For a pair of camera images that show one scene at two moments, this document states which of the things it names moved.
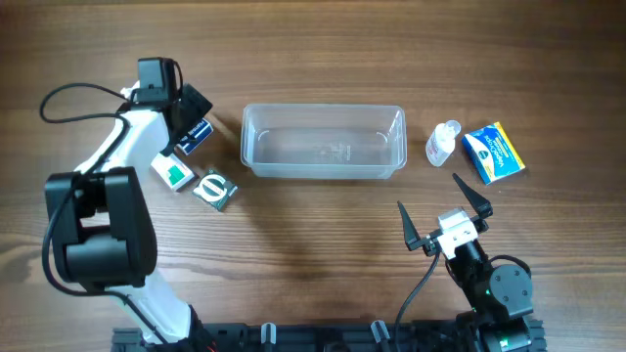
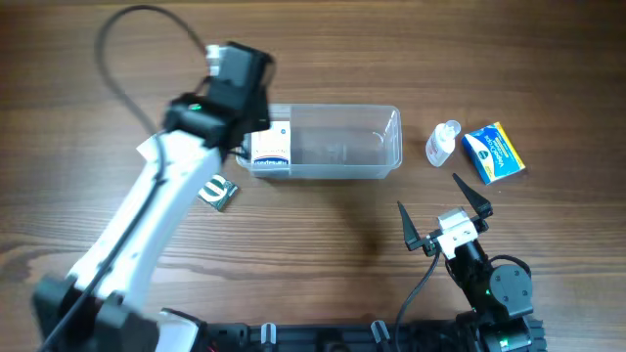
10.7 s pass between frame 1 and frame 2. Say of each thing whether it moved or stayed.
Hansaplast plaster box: moved
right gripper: stayed
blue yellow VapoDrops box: stayed
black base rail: stayed
